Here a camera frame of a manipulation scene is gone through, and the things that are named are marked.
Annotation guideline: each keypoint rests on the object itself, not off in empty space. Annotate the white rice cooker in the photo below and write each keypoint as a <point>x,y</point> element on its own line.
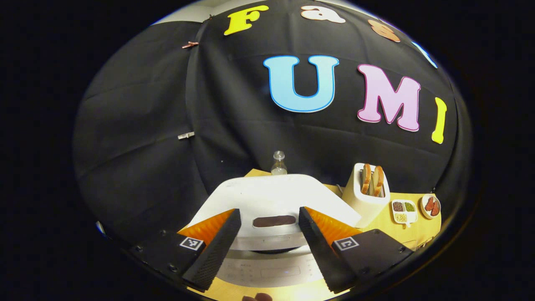
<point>271,196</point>

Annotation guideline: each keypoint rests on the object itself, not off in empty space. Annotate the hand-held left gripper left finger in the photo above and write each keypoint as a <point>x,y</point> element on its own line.
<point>215,251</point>

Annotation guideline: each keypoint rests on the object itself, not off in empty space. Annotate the black backdrop cloth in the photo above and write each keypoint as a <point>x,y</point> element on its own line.
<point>146,125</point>

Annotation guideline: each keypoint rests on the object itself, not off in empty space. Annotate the divided white grain dish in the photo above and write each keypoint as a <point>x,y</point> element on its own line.
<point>411,215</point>

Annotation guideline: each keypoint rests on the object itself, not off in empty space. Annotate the toasted bread slice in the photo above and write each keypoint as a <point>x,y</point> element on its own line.
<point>366,179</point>
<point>378,182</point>

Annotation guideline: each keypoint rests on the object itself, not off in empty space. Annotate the white toaster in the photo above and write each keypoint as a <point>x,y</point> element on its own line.
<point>368,209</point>

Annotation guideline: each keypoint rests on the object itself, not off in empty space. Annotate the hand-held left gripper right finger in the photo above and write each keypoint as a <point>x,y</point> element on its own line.
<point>322,255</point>

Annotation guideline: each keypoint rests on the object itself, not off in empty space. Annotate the round white plate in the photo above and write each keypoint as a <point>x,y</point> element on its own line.
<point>423,211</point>

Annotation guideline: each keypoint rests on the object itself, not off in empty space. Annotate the small glass bottle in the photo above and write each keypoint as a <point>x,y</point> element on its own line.
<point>278,165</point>

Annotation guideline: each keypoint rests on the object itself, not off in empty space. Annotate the red meat slice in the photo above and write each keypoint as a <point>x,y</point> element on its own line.
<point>436,208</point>
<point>429,204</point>

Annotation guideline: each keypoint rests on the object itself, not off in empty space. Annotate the white cloth clip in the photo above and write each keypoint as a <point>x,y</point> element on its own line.
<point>186,135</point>

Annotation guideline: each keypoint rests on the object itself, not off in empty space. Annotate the red cloth clip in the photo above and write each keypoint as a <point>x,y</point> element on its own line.
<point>190,44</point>

